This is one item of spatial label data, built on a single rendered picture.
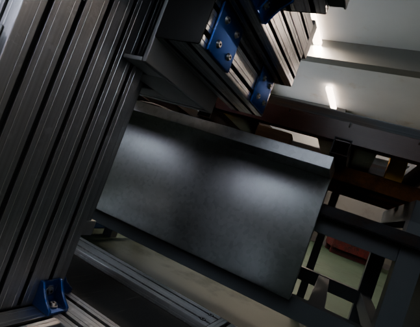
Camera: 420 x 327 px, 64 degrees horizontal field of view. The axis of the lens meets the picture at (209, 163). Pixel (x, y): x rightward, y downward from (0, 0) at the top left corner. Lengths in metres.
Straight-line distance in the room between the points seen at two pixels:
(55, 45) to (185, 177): 0.66
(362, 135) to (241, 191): 0.38
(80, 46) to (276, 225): 0.69
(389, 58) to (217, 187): 4.80
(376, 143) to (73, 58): 0.80
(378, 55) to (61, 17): 5.31
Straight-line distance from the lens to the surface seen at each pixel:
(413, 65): 5.61
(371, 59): 5.64
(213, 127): 0.91
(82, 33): 0.58
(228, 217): 1.02
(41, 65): 0.54
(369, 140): 1.05
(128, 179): 1.19
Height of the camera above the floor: 0.53
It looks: 3 degrees up
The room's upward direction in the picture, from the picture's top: 20 degrees clockwise
